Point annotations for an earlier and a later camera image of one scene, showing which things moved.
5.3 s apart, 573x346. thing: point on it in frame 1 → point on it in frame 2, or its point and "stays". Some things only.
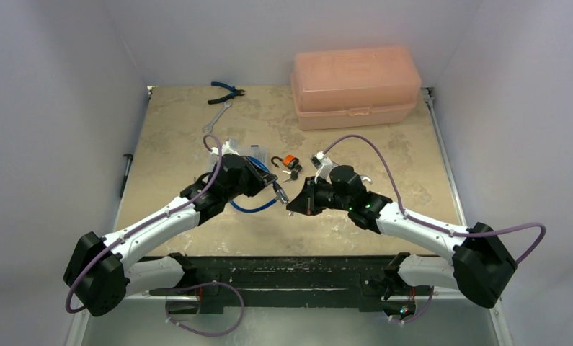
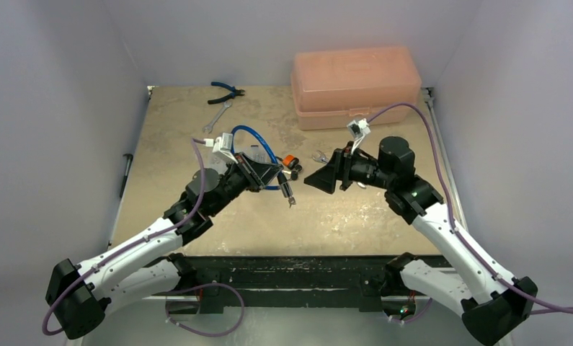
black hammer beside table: x=130 y=158 stays
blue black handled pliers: x=234 y=92 stays
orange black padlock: x=290 y=161 stays
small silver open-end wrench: x=208 y=128 stays
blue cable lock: x=281 y=195 → x=284 y=184
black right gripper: x=308 y=197 → x=340 y=169
